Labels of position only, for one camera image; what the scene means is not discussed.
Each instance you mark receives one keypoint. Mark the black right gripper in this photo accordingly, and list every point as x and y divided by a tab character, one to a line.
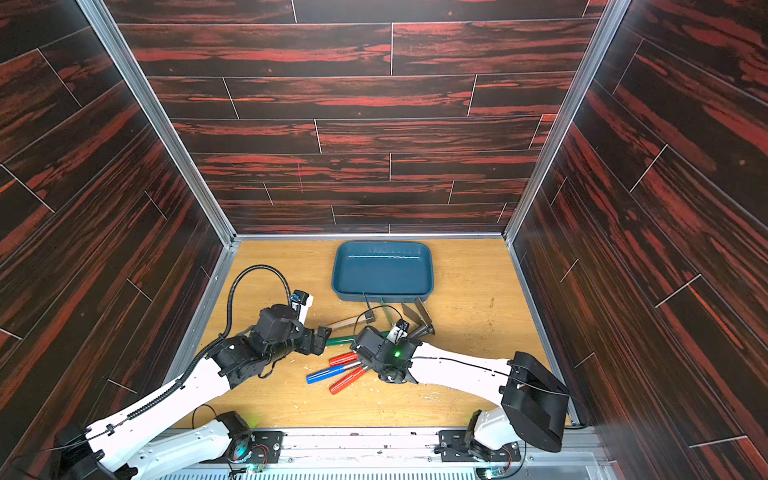
365	343

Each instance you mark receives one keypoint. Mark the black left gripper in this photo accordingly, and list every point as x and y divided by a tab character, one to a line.
308	346

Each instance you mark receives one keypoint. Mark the grey hoe red grip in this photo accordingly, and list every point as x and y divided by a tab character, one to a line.
420	325
348	379

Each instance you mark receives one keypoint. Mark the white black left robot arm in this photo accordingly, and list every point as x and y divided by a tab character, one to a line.
124	445

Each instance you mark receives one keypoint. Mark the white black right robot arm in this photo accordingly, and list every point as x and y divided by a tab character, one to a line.
530	402

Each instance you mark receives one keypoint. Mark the chrome hoe blue grip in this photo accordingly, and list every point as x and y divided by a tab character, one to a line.
331	372

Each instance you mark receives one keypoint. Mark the teal plastic storage box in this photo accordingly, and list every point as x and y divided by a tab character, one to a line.
389	271

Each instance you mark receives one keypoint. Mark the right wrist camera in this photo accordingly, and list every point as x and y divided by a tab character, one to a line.
398	331

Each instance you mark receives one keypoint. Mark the wooden handle hammer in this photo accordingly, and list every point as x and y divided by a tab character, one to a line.
367	318

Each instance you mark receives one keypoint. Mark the green handle red tip hoe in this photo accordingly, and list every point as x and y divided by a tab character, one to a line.
348	339

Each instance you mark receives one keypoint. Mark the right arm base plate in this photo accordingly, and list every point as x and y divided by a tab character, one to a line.
455	445

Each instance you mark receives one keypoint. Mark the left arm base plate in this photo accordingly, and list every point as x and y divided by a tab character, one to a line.
259	447

